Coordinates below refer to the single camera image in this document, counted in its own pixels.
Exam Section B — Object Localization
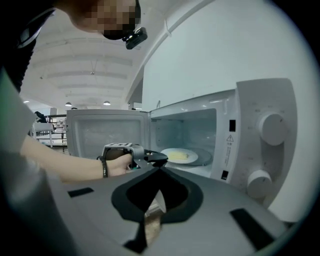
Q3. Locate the small white microwave knob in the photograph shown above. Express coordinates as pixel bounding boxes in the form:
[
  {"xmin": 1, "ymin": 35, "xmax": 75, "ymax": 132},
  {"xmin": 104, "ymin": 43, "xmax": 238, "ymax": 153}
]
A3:
[{"xmin": 246, "ymin": 169, "xmax": 273, "ymax": 200}]

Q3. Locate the person's head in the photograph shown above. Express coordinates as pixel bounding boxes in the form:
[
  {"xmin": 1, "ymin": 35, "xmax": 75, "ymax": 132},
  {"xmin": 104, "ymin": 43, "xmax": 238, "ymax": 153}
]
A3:
[{"xmin": 53, "ymin": 0, "xmax": 142, "ymax": 41}]

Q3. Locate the white wall cable conduit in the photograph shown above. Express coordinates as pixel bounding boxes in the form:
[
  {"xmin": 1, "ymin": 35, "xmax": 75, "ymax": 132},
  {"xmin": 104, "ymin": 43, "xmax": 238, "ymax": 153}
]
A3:
[{"xmin": 164, "ymin": 19, "xmax": 173, "ymax": 38}]

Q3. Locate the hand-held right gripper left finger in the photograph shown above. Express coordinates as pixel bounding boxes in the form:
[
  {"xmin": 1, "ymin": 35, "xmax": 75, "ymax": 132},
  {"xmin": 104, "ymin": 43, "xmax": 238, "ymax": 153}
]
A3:
[{"xmin": 51, "ymin": 167, "xmax": 161, "ymax": 256}]

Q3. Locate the person's left forearm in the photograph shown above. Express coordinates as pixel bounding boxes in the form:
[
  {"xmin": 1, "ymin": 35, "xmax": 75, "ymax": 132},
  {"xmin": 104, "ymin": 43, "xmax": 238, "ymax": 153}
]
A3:
[{"xmin": 19, "ymin": 136, "xmax": 106, "ymax": 183}]

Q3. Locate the black head-worn camera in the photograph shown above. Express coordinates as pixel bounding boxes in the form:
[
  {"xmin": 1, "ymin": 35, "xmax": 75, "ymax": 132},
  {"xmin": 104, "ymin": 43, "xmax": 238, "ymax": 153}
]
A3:
[{"xmin": 121, "ymin": 26, "xmax": 149, "ymax": 51}]

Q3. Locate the black wristband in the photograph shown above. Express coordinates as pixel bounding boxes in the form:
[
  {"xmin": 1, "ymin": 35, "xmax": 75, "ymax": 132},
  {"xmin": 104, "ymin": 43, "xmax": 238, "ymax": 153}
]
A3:
[{"xmin": 96, "ymin": 155, "xmax": 109, "ymax": 179}]

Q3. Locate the white plate of food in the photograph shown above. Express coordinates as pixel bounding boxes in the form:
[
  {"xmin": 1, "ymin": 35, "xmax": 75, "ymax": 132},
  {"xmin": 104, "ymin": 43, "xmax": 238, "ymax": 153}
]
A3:
[{"xmin": 160, "ymin": 147, "xmax": 199, "ymax": 165}]

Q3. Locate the white background table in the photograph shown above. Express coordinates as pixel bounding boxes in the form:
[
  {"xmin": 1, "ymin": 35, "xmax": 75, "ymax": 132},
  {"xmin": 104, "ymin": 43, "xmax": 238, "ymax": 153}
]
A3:
[{"xmin": 31, "ymin": 121, "xmax": 55, "ymax": 149}]

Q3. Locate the glass microwave turntable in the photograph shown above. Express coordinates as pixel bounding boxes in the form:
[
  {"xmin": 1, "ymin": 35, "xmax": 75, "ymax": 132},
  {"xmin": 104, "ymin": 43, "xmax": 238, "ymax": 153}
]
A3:
[{"xmin": 191, "ymin": 147, "xmax": 212, "ymax": 166}]

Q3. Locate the large white microwave knob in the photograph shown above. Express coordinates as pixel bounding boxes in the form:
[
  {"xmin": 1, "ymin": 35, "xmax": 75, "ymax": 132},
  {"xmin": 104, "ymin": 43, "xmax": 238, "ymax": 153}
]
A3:
[{"xmin": 256, "ymin": 113, "xmax": 289, "ymax": 147}]

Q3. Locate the person's left hand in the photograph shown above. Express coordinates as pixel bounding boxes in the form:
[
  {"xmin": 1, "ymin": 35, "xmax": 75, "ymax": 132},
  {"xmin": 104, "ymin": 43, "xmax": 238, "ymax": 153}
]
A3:
[{"xmin": 105, "ymin": 149, "xmax": 134, "ymax": 178}]

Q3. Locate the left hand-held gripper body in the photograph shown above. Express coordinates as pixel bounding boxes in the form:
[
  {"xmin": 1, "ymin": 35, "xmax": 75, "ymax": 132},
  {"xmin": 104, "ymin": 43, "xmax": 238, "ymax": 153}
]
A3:
[{"xmin": 101, "ymin": 141, "xmax": 149, "ymax": 171}]

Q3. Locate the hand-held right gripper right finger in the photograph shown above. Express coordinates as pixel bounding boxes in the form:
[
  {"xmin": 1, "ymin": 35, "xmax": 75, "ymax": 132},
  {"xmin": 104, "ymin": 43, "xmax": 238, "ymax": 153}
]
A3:
[{"xmin": 154, "ymin": 167, "xmax": 294, "ymax": 256}]

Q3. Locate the white microwave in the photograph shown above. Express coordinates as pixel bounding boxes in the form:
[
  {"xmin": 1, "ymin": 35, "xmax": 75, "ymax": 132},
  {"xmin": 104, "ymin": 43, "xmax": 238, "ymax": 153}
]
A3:
[{"xmin": 65, "ymin": 77, "xmax": 299, "ymax": 210}]

